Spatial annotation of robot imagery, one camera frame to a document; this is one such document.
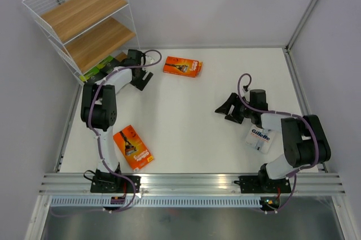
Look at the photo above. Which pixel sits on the wooden shelf board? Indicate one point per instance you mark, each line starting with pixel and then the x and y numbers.
pixel 74 16
pixel 121 56
pixel 90 48

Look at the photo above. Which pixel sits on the orange razor box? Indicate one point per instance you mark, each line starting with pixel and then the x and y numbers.
pixel 135 152
pixel 182 66

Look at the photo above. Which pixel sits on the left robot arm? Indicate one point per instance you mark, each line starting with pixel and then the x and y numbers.
pixel 99 102

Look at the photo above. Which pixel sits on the bottom wooden shelf board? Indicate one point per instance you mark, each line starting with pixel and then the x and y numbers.
pixel 121 56

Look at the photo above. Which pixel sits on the white Gillette razor pack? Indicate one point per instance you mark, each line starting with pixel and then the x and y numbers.
pixel 260 139

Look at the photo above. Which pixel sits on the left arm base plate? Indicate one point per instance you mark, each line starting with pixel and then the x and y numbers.
pixel 107 183

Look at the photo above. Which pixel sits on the top wooden shelf board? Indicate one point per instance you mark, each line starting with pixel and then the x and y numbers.
pixel 74 16

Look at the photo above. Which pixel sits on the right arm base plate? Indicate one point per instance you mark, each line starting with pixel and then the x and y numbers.
pixel 254 185

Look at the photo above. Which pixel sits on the aluminium rail frame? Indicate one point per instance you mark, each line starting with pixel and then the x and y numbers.
pixel 227 184

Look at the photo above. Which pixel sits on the middle wooden shelf board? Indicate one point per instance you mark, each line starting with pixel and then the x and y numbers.
pixel 90 48

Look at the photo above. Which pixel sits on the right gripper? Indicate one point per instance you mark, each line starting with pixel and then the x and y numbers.
pixel 224 108

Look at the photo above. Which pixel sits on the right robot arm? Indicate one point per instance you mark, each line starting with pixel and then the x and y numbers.
pixel 304 142

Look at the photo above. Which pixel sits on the white slotted cable duct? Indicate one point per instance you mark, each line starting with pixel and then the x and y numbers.
pixel 157 201

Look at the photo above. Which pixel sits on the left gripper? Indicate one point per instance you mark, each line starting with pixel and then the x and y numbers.
pixel 141 84

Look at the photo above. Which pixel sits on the white wire shelf rack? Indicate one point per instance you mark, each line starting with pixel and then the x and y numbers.
pixel 85 32

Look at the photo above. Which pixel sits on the black green razor box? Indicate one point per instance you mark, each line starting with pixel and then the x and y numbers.
pixel 107 65
pixel 92 75

